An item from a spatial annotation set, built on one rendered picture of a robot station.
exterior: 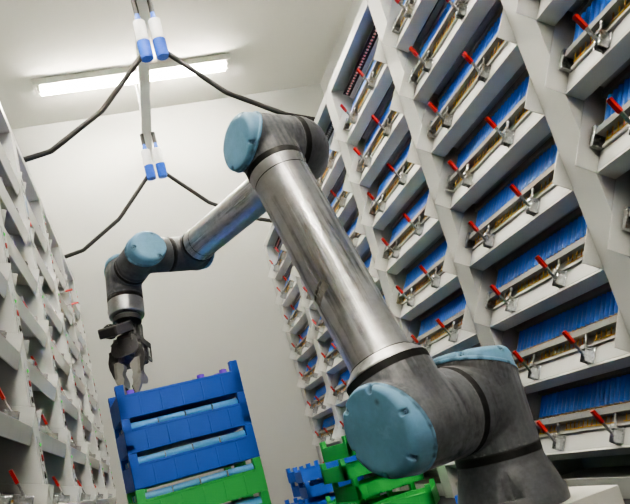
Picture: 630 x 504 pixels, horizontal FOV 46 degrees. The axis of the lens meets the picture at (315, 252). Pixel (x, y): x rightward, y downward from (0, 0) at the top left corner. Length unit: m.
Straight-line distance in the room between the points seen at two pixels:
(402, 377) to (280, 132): 0.53
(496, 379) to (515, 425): 0.08
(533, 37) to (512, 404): 0.89
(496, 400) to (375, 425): 0.22
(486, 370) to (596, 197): 0.57
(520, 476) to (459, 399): 0.17
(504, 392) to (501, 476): 0.13
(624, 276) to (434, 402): 0.66
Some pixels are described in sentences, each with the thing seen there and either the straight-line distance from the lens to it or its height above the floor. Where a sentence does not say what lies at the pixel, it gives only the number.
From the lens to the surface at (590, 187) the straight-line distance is 1.71.
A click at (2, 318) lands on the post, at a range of 2.10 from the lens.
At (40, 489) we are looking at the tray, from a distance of 2.02.
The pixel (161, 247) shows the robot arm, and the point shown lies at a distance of 1.87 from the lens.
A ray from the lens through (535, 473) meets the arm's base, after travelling 1.30.
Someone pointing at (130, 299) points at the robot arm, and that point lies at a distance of 1.92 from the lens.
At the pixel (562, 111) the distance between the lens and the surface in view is 1.76.
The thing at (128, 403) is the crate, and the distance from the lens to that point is 1.81.
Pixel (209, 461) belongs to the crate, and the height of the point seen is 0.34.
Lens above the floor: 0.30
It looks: 14 degrees up
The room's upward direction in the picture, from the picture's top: 16 degrees counter-clockwise
